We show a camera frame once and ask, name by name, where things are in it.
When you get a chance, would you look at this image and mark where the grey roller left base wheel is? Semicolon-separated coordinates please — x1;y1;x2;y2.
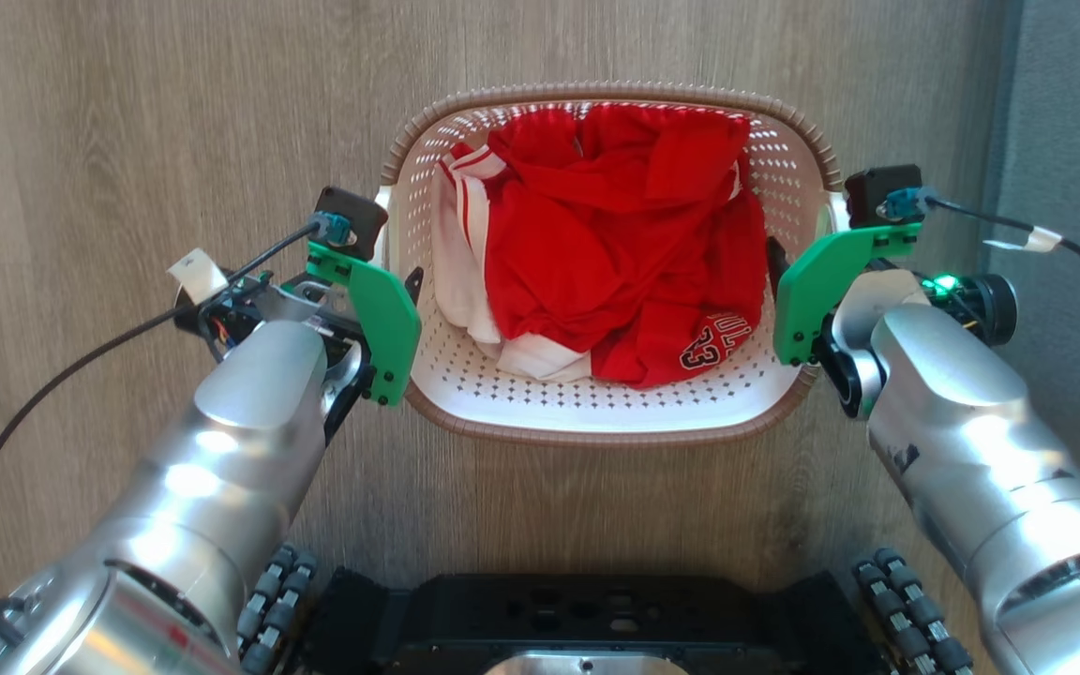
236;544;320;675

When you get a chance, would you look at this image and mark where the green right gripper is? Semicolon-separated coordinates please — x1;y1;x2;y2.
764;221;923;368

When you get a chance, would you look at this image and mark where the white tape label left cable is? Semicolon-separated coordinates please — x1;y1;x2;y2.
167;247;230;305

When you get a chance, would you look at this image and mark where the red basketball jersey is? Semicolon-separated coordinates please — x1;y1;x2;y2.
482;103;768;390

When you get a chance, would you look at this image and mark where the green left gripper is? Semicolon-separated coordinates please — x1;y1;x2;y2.
305;240;426;408

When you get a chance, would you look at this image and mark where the grey roller right base wheel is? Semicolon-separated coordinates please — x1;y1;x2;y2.
853;547;976;675

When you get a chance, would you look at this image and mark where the white tape label right cable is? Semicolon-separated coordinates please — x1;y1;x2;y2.
982;225;1064;254

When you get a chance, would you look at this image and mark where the white laundry basket brown rim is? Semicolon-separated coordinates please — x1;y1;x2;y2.
379;82;844;447

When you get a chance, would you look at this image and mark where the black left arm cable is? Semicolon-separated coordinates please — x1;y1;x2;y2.
0;212;355;648

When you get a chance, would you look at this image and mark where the white garment with red stripes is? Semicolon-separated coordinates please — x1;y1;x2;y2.
431;142;593;383

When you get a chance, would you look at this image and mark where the white tape label cable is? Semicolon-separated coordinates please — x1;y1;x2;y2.
982;225;1064;254
167;247;230;305

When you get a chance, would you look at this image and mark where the grey roller base wheel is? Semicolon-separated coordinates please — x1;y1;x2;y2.
853;547;976;675
236;544;320;675

